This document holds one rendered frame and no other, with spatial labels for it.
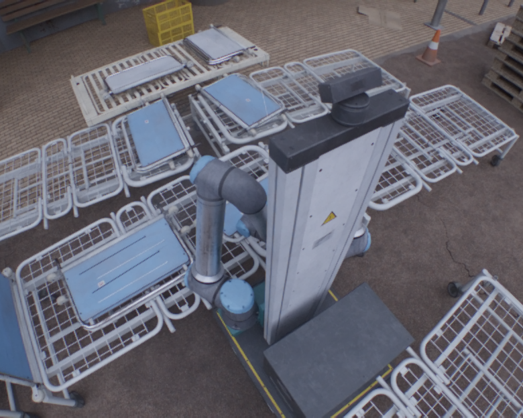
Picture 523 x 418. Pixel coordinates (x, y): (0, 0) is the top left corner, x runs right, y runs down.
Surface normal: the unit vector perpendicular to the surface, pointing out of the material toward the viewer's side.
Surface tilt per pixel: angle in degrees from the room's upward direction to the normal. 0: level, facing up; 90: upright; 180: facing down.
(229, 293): 5
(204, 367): 0
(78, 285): 5
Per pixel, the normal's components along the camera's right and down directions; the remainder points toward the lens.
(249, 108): -0.07, -0.54
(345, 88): 0.48, 0.32
